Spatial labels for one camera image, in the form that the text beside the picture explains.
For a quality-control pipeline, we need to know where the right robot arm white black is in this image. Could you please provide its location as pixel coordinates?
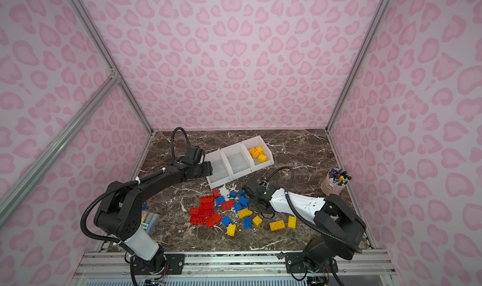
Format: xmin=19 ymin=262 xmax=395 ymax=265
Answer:
xmin=242 ymin=166 xmax=367 ymax=272

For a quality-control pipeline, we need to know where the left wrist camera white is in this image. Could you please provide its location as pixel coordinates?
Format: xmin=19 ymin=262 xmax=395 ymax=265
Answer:
xmin=182 ymin=146 xmax=205 ymax=166

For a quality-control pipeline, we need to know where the clear pack of markers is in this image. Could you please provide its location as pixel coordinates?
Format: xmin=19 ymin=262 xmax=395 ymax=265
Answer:
xmin=141 ymin=210 xmax=159 ymax=235

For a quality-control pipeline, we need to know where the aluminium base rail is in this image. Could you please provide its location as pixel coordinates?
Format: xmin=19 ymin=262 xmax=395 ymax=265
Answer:
xmin=75 ymin=250 xmax=396 ymax=286

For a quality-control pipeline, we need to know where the yellow lego brick long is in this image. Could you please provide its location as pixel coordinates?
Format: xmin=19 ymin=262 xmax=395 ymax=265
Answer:
xmin=269 ymin=220 xmax=286 ymax=232

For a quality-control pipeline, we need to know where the pink cup of markers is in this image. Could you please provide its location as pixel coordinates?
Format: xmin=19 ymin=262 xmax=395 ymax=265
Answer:
xmin=321 ymin=168 xmax=352 ymax=196

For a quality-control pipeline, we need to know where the yellow lego brick square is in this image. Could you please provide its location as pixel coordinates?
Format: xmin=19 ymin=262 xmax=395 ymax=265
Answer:
xmin=257 ymin=154 xmax=267 ymax=163

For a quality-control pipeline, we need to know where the blue lego brick front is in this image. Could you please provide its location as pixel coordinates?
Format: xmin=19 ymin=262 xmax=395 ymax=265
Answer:
xmin=243 ymin=217 xmax=252 ymax=229

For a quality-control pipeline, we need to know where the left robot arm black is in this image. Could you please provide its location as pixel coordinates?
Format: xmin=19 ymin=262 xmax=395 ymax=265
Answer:
xmin=80 ymin=127 xmax=213 ymax=273

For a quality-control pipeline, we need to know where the blue lego brick left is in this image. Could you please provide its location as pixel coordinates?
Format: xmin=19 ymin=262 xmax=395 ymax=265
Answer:
xmin=220 ymin=217 xmax=232 ymax=227

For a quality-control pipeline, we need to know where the white three-compartment plastic bin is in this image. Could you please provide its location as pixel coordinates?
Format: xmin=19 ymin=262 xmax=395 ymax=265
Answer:
xmin=205 ymin=135 xmax=275 ymax=189

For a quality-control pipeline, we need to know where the red lego brick pile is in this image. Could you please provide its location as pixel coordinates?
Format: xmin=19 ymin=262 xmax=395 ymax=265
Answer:
xmin=189 ymin=189 xmax=236 ymax=228

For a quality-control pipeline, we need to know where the yellow lego brick small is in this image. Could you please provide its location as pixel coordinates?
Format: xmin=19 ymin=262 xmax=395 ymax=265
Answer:
xmin=252 ymin=216 xmax=262 ymax=227

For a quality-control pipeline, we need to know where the blue lego brick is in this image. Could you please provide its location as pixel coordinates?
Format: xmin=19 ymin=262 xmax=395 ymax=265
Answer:
xmin=243 ymin=217 xmax=252 ymax=229
xmin=220 ymin=217 xmax=232 ymax=227

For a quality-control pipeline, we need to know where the yellow lego brick front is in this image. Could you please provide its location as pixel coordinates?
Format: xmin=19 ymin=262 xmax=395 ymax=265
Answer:
xmin=227 ymin=223 xmax=236 ymax=237

